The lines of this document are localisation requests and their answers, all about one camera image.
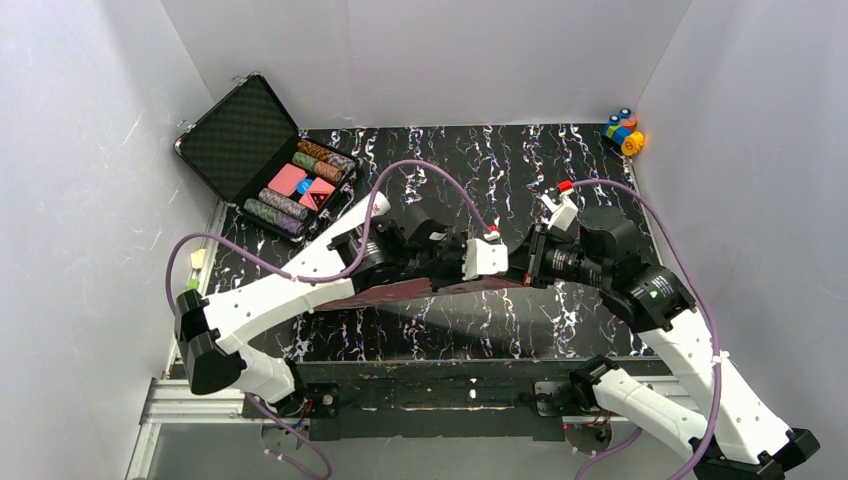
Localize pink racket bag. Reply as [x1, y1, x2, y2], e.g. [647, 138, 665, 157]
[315, 276, 524, 312]

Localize white shuttlecock tube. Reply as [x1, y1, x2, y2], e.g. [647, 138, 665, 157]
[324, 192, 392, 243]

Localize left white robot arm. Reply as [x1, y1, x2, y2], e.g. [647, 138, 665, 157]
[174, 200, 469, 402]

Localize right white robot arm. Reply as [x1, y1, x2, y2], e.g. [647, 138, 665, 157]
[507, 209, 820, 479]

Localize pink card deck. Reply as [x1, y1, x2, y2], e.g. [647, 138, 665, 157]
[267, 164, 308, 197]
[298, 177, 335, 211]

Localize colourful toy blocks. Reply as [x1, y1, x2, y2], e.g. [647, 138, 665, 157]
[602, 108, 646, 157]

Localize brown striped chip stack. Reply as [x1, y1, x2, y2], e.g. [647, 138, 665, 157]
[297, 139, 357, 173]

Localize green red chip stack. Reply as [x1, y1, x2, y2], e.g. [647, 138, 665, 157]
[292, 152, 344, 185]

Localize blue dealer chip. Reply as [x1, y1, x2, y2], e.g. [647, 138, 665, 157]
[296, 178, 314, 195]

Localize purple patterned chip stack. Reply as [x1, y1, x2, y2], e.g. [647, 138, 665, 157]
[258, 188, 310, 221]

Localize green purple chip stack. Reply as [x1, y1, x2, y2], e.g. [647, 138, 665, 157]
[244, 199, 305, 237]

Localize black poker chip case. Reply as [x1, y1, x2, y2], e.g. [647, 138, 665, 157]
[174, 73, 362, 242]

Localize beige clip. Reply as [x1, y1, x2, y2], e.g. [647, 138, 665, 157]
[190, 248, 207, 270]

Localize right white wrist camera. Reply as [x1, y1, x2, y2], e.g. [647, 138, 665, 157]
[541, 180, 578, 232]

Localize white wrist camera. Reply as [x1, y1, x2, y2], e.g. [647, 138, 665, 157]
[461, 238, 509, 281]
[541, 180, 578, 232]

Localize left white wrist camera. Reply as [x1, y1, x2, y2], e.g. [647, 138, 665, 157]
[461, 238, 509, 281]

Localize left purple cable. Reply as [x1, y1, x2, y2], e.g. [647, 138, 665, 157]
[165, 160, 498, 480]

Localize purple cable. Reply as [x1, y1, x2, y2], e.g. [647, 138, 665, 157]
[165, 160, 498, 480]
[569, 178, 723, 480]

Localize chrome case handle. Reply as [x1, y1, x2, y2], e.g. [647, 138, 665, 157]
[325, 181, 357, 225]

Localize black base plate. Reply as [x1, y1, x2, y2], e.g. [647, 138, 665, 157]
[272, 358, 616, 441]

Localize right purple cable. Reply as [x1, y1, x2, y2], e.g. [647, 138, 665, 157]
[569, 178, 723, 480]

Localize aluminium rail frame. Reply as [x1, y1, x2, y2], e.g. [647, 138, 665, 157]
[125, 198, 753, 480]

